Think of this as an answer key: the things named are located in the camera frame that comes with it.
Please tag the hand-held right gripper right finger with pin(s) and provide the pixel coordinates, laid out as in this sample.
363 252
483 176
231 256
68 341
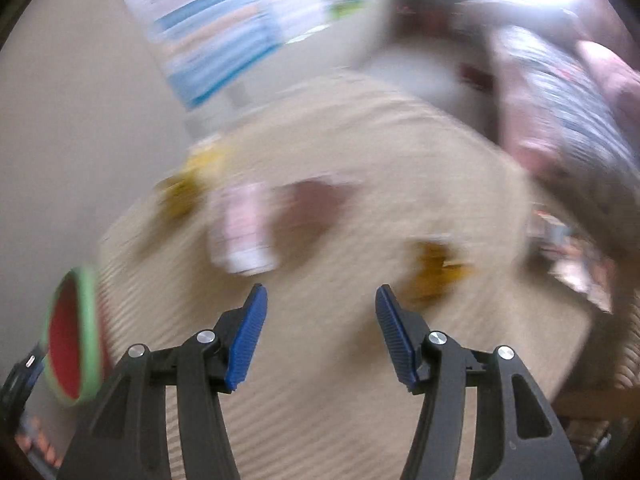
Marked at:
395 335

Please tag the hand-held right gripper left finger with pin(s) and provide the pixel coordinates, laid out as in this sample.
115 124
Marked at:
247 335

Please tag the green bin with red inside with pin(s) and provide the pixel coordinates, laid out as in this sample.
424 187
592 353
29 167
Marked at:
70 340

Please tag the small yellow wrapper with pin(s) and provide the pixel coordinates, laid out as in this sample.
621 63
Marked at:
437 270

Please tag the long pink foil wrapper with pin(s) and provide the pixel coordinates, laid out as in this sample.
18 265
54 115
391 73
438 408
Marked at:
242 225

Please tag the torn pink foil piece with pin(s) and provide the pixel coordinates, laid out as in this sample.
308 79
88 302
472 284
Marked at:
315 205

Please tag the large yellow wrapper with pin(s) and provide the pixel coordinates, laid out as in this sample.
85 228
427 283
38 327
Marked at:
187 185

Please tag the beige striped mat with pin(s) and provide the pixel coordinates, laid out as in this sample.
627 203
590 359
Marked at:
325 160

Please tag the striped cloth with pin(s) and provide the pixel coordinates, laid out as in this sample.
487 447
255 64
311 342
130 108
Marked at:
565 110

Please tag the dark furniture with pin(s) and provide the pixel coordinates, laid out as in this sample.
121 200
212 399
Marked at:
435 20

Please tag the blue wall poster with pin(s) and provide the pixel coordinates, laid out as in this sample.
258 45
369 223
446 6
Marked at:
210 25

